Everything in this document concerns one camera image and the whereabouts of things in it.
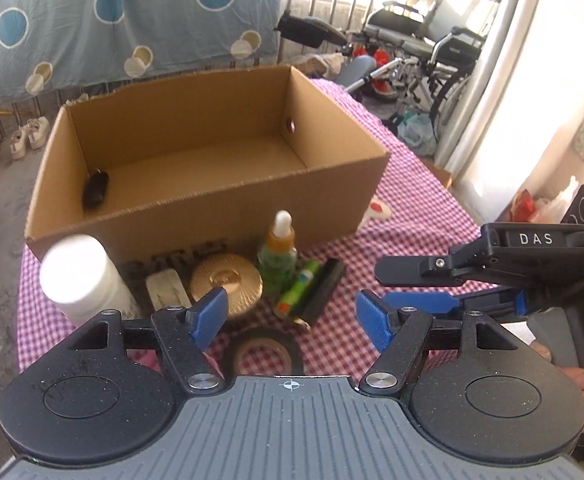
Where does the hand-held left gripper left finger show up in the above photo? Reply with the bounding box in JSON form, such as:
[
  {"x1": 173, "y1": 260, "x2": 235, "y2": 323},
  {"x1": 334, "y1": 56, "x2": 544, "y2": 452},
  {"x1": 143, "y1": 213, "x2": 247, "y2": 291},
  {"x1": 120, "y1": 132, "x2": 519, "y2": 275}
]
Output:
[{"x1": 54, "y1": 287, "x2": 230, "y2": 395}]

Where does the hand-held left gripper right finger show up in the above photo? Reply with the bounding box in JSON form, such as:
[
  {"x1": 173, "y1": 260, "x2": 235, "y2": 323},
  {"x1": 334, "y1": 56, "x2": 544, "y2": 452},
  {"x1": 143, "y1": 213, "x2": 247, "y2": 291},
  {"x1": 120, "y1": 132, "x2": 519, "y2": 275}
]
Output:
[{"x1": 356, "y1": 289, "x2": 530, "y2": 396}]

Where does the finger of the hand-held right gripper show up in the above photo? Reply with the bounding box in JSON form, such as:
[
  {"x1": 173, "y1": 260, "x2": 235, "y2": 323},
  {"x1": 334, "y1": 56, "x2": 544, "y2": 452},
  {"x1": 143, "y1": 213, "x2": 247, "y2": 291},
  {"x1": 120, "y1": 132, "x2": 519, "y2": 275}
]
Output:
[
  {"x1": 374, "y1": 254, "x2": 473, "y2": 287},
  {"x1": 383, "y1": 287, "x2": 527, "y2": 320}
]

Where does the black tape roll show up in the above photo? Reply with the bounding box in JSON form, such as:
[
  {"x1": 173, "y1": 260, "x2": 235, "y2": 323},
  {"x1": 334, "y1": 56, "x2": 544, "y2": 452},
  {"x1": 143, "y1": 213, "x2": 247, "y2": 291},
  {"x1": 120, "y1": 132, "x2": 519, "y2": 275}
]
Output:
[{"x1": 222, "y1": 327, "x2": 303, "y2": 376}]

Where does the black cylinder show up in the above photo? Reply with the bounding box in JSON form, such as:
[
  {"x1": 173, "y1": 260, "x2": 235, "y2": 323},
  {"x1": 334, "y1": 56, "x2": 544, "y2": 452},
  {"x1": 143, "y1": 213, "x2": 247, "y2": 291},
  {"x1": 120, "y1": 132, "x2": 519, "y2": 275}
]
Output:
[{"x1": 297, "y1": 258, "x2": 346, "y2": 326}]

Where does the green tube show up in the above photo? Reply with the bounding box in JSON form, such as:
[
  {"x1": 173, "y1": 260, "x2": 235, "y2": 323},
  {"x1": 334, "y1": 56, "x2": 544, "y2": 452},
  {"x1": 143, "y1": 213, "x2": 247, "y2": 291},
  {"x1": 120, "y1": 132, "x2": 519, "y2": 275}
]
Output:
[{"x1": 276, "y1": 260, "x2": 321, "y2": 317}]

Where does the green dropper bottle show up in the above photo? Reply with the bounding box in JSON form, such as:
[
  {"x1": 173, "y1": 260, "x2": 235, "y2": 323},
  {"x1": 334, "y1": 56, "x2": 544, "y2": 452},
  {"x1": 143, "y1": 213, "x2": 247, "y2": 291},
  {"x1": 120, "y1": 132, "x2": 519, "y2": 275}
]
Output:
[{"x1": 258, "y1": 210, "x2": 299, "y2": 298}]

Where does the white pill bottle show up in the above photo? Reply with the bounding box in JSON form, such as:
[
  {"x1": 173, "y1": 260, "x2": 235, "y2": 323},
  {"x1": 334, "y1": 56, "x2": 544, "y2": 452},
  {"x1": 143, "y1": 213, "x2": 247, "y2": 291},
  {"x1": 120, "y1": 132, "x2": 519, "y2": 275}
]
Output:
[{"x1": 39, "y1": 234, "x2": 142, "y2": 328}]

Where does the white plastic bag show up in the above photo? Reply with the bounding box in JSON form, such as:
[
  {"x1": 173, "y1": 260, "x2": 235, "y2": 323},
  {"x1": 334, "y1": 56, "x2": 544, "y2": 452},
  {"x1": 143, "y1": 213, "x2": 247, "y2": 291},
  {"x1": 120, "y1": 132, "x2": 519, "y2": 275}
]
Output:
[{"x1": 536, "y1": 176, "x2": 580, "y2": 222}]

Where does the red snack bag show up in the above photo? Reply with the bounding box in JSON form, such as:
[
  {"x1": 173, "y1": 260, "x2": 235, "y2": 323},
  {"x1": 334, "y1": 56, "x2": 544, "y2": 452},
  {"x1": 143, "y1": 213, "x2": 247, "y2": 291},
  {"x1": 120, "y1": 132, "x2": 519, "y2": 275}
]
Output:
[{"x1": 512, "y1": 189, "x2": 538, "y2": 223}]

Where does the red checkered tablecloth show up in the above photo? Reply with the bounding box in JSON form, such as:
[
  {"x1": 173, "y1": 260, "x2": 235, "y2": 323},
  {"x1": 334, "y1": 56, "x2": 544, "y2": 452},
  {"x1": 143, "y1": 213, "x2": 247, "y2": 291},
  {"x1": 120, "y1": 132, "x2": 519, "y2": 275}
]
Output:
[{"x1": 16, "y1": 77, "x2": 503, "y2": 377}]

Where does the small cardboard box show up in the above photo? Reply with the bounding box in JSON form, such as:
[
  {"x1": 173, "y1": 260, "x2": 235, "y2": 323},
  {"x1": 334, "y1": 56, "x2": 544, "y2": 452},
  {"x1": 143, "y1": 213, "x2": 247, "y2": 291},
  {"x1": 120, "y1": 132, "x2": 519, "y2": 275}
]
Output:
[{"x1": 433, "y1": 161, "x2": 454, "y2": 190}]

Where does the pale green plastic bag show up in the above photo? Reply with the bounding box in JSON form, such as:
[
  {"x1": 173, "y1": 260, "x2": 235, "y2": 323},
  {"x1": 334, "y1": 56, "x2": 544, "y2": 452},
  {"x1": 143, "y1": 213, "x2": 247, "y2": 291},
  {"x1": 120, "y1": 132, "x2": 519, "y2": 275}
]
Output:
[{"x1": 397, "y1": 112, "x2": 437, "y2": 157}]

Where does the black key fob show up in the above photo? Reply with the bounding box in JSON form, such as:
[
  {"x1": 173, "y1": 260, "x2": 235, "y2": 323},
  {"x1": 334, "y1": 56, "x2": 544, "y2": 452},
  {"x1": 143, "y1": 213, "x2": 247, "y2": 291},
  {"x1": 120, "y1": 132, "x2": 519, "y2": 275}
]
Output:
[{"x1": 82, "y1": 170, "x2": 110, "y2": 209}]

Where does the child tricycle grey seat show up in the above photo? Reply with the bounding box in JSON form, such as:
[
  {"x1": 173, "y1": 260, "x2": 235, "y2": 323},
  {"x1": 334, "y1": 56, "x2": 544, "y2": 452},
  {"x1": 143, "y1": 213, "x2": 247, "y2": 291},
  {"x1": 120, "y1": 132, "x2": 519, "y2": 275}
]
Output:
[{"x1": 339, "y1": 42, "x2": 417, "y2": 103}]

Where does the white curtain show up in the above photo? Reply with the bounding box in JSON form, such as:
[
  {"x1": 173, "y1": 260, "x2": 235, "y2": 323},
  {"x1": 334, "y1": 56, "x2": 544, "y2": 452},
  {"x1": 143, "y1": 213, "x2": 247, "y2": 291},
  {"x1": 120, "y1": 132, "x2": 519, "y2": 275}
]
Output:
[{"x1": 452, "y1": 0, "x2": 584, "y2": 196}]

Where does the beige tote bag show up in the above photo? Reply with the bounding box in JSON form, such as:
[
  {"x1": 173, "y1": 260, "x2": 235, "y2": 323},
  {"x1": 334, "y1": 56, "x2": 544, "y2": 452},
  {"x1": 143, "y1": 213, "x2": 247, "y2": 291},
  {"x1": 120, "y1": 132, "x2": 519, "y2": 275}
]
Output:
[{"x1": 297, "y1": 54, "x2": 343, "y2": 78}]

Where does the wheelchair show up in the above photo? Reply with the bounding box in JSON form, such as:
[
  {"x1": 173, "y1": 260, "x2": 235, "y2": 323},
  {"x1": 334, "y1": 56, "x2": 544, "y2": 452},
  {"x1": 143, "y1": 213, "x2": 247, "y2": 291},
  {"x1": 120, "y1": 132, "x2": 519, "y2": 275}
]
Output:
[{"x1": 362, "y1": 0, "x2": 510, "y2": 141}]

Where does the white sneaker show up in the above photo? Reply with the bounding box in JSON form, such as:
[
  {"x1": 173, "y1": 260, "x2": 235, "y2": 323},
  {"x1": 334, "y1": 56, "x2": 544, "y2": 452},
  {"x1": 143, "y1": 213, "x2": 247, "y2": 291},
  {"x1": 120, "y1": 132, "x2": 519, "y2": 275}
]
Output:
[
  {"x1": 26, "y1": 116, "x2": 51, "y2": 151},
  {"x1": 10, "y1": 127, "x2": 31, "y2": 161}
]

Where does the black padded rest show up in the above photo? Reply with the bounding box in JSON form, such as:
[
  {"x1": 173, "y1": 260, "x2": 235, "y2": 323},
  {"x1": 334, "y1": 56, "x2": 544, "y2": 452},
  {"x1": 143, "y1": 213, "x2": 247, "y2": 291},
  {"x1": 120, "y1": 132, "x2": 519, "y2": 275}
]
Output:
[{"x1": 276, "y1": 14, "x2": 349, "y2": 50}]

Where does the blue printed blanket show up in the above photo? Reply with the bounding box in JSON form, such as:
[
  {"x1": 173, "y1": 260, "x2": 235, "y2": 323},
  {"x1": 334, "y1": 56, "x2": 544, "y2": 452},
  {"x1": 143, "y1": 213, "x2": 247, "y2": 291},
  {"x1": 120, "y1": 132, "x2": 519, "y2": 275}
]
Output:
[{"x1": 0, "y1": 0, "x2": 283, "y2": 111}]

